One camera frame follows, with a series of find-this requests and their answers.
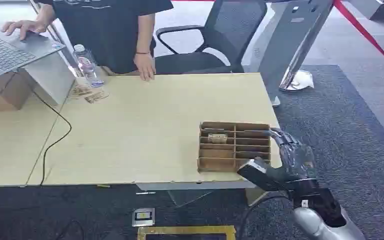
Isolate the grey metal stand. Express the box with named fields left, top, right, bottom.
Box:
left=252, top=0, right=336, bottom=108

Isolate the brown cardboard box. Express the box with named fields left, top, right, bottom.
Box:
left=0, top=70, right=37, bottom=112

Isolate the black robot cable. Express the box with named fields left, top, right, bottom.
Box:
left=236, top=194, right=293, bottom=240

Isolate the person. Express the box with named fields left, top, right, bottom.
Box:
left=32, top=0, right=174, bottom=76

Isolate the white crumpled cloth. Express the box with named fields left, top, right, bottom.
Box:
left=279, top=69, right=315, bottom=92

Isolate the person's right hand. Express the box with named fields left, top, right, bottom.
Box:
left=1, top=19, right=49, bottom=41

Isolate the person's left hand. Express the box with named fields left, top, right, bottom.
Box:
left=133, top=52, right=157, bottom=82

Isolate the wooden card sorting box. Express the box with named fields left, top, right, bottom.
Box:
left=197, top=121, right=272, bottom=174

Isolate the printed card pile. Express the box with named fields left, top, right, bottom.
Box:
left=68, top=84, right=93, bottom=99
left=84, top=91, right=109, bottom=104

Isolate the dark grey carpet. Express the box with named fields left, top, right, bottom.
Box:
left=0, top=64, right=384, bottom=240

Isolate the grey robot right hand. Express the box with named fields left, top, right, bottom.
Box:
left=236, top=127, right=319, bottom=193

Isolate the yellow framed board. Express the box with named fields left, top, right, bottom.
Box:
left=137, top=225, right=237, bottom=240

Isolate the small silver framed card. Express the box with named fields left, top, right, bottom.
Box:
left=131, top=207, right=156, bottom=228

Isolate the red barrier tape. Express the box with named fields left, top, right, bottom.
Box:
left=333, top=0, right=384, bottom=76

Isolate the person's hand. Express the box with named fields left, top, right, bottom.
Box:
left=1, top=19, right=49, bottom=41
left=133, top=52, right=157, bottom=82

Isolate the black office chair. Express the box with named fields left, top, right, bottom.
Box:
left=153, top=0, right=268, bottom=75

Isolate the black power cable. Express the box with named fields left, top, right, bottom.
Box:
left=32, top=91, right=73, bottom=186

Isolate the grey laptop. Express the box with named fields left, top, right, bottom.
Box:
left=0, top=28, right=67, bottom=79

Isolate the clear plastic water bottle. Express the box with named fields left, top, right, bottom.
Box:
left=73, top=43, right=105, bottom=88

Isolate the white laptop stand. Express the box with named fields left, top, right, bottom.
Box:
left=22, top=52, right=77, bottom=106

